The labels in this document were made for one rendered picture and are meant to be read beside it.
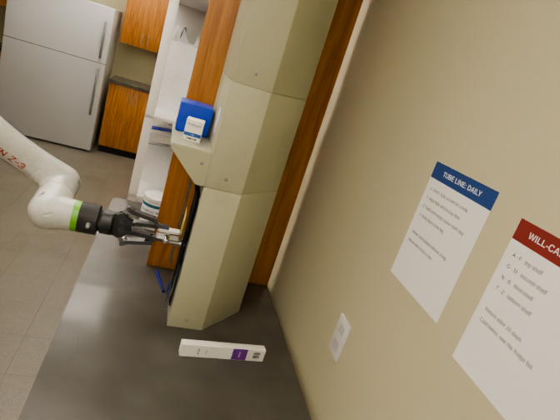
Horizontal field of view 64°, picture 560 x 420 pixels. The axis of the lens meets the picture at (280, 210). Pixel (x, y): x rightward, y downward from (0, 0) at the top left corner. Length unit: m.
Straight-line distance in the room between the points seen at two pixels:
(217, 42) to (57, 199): 0.70
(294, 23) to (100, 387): 1.03
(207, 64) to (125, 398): 1.03
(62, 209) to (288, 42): 0.78
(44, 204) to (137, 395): 0.58
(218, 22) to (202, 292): 0.87
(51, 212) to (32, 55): 5.02
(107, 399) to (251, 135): 0.75
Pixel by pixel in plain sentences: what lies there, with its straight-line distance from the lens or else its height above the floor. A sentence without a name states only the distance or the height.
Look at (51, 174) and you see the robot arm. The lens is 1.50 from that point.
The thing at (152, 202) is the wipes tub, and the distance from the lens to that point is 2.04.
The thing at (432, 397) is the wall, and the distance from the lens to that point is 0.94.
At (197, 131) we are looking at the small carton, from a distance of 1.32.
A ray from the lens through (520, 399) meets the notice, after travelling 0.79.
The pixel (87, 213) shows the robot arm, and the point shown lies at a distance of 1.41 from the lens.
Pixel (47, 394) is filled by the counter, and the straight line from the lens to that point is 1.23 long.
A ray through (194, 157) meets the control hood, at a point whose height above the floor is 1.48.
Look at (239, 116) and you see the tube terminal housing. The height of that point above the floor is 1.63.
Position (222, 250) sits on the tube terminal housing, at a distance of 1.36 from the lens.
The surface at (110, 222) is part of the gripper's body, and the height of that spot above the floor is 1.22.
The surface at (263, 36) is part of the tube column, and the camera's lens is 1.23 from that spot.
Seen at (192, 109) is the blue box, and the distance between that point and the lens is 1.41.
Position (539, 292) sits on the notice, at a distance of 0.78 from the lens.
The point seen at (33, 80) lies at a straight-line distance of 6.38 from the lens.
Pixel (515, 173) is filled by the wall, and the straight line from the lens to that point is 0.86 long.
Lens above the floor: 1.79
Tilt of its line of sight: 17 degrees down
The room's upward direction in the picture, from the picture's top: 18 degrees clockwise
